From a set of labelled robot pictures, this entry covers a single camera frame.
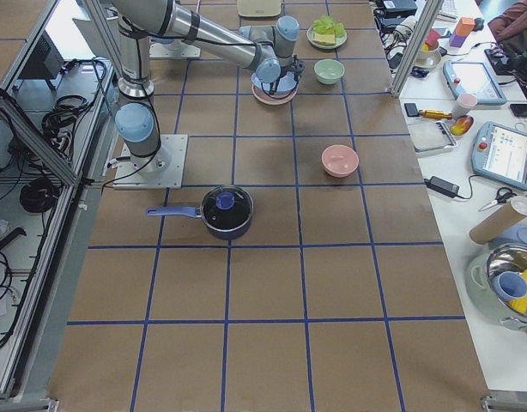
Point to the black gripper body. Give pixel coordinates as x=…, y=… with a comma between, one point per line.
x=284, y=74

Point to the blue plate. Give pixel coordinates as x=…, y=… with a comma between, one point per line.
x=280, y=88

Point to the pink plate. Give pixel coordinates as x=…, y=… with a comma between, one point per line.
x=278, y=98

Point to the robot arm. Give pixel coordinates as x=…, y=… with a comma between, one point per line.
x=263, y=50

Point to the green bowl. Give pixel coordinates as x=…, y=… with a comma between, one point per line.
x=328, y=71

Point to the bread slice on plate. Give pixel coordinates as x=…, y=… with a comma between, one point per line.
x=326, y=39

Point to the light green plate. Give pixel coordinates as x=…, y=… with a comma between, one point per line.
x=339, y=41

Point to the green lettuce leaf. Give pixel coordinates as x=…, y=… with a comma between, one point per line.
x=328, y=25

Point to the pink bowl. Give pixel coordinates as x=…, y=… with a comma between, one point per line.
x=339, y=161

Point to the dark blue saucepan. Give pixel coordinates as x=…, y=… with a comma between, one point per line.
x=226, y=211

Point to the teach pendant far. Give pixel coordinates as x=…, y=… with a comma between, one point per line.
x=473, y=78

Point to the teach pendant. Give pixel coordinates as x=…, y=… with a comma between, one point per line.
x=473, y=78
x=500, y=153

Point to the black power adapter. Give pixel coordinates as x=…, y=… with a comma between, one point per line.
x=442, y=186

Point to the teach pendant near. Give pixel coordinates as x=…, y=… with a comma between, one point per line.
x=500, y=153

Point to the scissors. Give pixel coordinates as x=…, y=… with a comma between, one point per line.
x=503, y=194

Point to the cardboard tube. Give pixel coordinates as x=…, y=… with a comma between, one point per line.
x=510, y=214

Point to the steel mixing bowl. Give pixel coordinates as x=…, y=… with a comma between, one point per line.
x=496, y=283

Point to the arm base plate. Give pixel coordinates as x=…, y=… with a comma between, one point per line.
x=164, y=171

